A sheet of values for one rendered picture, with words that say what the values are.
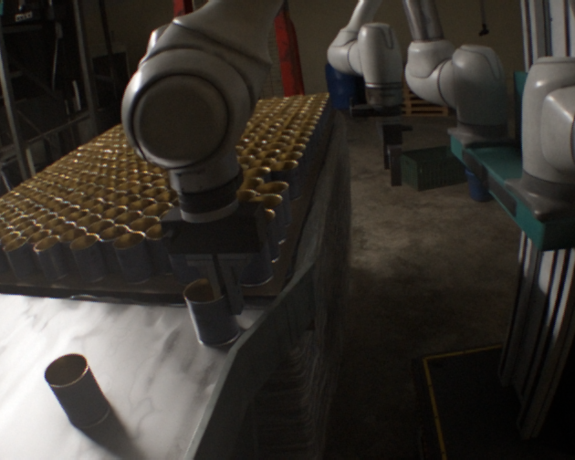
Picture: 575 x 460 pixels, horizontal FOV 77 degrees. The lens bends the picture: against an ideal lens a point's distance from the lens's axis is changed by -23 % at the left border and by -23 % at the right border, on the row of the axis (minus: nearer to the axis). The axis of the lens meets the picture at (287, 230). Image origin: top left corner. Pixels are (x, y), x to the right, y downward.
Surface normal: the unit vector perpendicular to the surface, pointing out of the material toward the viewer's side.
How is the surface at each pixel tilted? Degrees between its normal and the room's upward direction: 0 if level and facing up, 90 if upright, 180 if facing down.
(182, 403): 0
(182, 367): 0
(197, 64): 44
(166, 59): 30
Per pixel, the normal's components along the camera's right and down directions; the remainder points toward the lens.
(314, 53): -0.17, 0.43
